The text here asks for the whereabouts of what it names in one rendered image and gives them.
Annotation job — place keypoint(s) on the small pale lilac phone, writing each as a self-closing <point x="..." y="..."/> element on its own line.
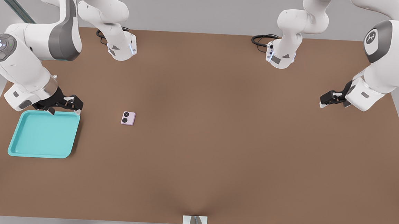
<point x="128" y="118"/>

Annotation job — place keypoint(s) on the pale blue-green tray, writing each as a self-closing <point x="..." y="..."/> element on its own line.
<point x="44" y="134"/>

